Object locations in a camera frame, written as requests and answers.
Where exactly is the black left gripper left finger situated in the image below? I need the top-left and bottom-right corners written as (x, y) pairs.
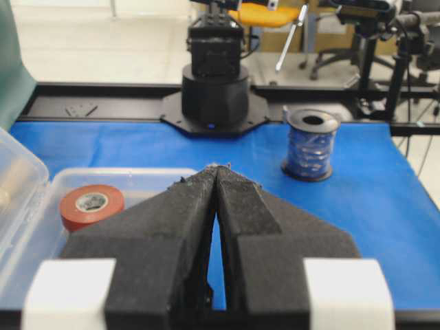
top-left (21, 164), bottom-right (218, 330)

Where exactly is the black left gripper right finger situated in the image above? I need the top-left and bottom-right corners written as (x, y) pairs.
top-left (213, 164), bottom-right (396, 330)

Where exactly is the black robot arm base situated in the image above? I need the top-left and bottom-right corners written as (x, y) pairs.
top-left (160, 1), bottom-right (270, 135)

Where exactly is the clear plastic toolbox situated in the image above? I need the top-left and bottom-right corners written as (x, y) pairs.
top-left (1, 168), bottom-right (195, 310)

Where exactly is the clear plastic toolbox lid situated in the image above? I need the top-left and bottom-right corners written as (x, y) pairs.
top-left (1, 129), bottom-right (49, 270)

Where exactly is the red electrical tape roll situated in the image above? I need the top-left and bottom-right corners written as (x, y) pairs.
top-left (59, 184), bottom-right (125, 232)

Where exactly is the blue table mat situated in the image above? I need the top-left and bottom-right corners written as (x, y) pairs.
top-left (10, 122), bottom-right (439, 309)

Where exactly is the green curtain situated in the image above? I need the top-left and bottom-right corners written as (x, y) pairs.
top-left (0, 1), bottom-right (37, 131)

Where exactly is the orange office chair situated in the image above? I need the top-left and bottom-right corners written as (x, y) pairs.
top-left (228, 1), bottom-right (309, 35)

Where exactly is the black office chair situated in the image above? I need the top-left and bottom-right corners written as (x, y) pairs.
top-left (298, 0), bottom-right (399, 82)

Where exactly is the blue wire spool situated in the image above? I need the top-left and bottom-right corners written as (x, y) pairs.
top-left (281, 107), bottom-right (340, 182)

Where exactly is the black mounting rail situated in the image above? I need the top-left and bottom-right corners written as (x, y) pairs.
top-left (19, 83), bottom-right (439, 137)

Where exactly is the black camera stand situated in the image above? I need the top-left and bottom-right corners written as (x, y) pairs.
top-left (385, 11), bottom-right (439, 121)

